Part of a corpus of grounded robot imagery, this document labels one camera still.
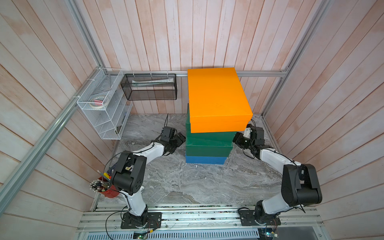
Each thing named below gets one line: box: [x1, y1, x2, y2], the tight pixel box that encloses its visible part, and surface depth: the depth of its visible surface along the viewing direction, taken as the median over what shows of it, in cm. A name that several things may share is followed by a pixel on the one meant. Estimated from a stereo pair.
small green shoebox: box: [185, 140, 234, 157], surface depth 78 cm
